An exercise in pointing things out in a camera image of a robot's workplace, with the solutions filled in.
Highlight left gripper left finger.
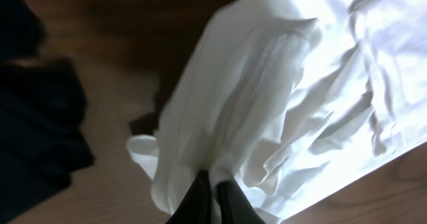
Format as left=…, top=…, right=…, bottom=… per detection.
left=165, top=170, right=211, bottom=224

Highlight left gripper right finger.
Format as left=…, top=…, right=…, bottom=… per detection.
left=216, top=179, right=265, bottom=224

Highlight white t-shirt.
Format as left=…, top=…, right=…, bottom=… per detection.
left=127, top=0, right=426, bottom=223

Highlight black t-shirt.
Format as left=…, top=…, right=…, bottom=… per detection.
left=1, top=0, right=94, bottom=223

